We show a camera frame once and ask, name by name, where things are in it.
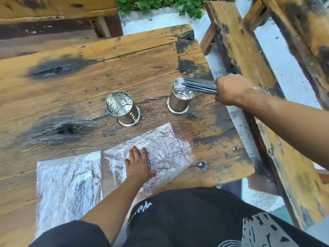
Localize light wooden plank table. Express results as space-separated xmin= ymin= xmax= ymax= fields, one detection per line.
xmin=0 ymin=0 xmax=119 ymax=23

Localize person's right forearm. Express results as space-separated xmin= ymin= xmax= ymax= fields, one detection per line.
xmin=240 ymin=87 xmax=329 ymax=170

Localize bundle of black chopsticks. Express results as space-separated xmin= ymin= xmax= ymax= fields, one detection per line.
xmin=176 ymin=77 xmax=219 ymax=96

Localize person's right hand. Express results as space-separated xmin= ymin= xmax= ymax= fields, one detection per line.
xmin=215 ymin=73 xmax=255 ymax=106

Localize clear plastic bag with chopsticks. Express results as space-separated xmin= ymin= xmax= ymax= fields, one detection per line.
xmin=35 ymin=152 xmax=104 ymax=239

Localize person's left forearm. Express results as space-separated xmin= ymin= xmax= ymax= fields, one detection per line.
xmin=80 ymin=175 xmax=151 ymax=246

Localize green leafy plants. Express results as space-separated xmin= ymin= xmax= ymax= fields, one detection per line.
xmin=116 ymin=0 xmax=236 ymax=19

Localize long weathered wooden bench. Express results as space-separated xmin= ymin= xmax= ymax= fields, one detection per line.
xmin=199 ymin=0 xmax=329 ymax=230

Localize person's left hand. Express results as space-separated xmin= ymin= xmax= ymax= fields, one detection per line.
xmin=125 ymin=146 xmax=157 ymax=183

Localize person's black printed clothing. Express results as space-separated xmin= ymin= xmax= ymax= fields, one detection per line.
xmin=28 ymin=187 xmax=329 ymax=247

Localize perforated steel utensil holder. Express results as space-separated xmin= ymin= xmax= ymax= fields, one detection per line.
xmin=167 ymin=78 xmax=198 ymax=116
xmin=105 ymin=91 xmax=142 ymax=128

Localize dark brown wooden bench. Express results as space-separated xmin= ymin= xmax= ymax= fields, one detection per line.
xmin=0 ymin=16 xmax=124 ymax=60

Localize charred yellow wooden table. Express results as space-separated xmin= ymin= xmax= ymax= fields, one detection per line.
xmin=240 ymin=0 xmax=329 ymax=111

